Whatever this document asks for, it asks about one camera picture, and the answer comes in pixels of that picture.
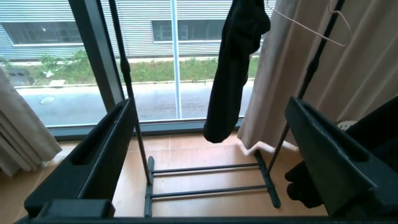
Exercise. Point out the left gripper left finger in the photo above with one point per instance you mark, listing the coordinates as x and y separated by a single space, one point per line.
102 161

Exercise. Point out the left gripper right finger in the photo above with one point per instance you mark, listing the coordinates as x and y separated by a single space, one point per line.
335 174

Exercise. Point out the black shirt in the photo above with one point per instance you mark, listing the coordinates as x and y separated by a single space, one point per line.
382 130

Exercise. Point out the black shorts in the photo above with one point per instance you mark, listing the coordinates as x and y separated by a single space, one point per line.
230 77

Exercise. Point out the pink clothes hanger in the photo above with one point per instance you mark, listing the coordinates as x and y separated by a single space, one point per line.
311 30

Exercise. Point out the white laundry basket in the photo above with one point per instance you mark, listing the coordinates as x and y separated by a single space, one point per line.
345 125

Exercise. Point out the black clothes rack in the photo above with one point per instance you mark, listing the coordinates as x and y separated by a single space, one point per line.
126 68

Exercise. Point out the beige curtain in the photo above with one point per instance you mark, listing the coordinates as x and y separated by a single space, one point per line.
357 71
21 137

